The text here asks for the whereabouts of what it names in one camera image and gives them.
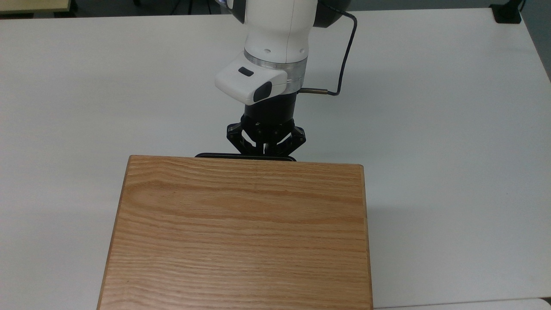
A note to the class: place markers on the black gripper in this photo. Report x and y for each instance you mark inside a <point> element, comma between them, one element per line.
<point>270,113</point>

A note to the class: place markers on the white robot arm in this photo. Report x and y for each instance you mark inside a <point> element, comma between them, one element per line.
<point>275,38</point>

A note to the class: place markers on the light oak wooden cabinet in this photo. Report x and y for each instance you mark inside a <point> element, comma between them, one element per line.
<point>241,237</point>

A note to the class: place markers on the light wooden desk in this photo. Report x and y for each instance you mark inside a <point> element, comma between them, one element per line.
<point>34,5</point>

